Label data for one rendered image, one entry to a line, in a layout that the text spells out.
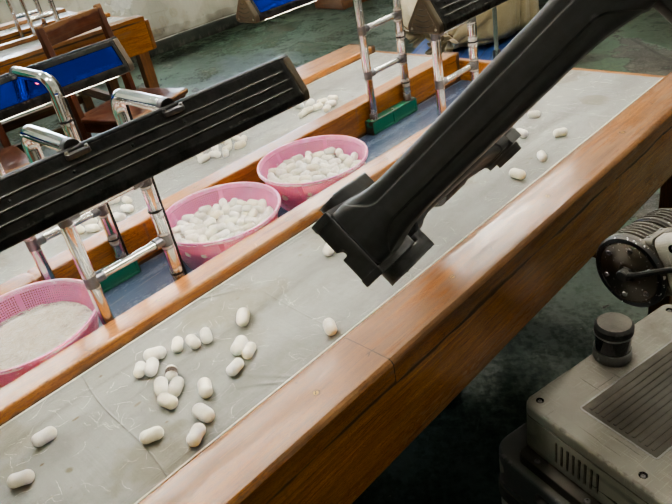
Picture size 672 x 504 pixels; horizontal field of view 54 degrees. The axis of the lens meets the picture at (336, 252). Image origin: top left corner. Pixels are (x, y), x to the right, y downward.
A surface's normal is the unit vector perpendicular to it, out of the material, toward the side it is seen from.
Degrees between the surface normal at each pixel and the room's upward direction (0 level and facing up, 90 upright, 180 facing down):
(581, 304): 0
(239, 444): 0
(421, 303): 0
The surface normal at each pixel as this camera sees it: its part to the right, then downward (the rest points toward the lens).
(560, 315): -0.17, -0.84
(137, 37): 0.67, 0.29
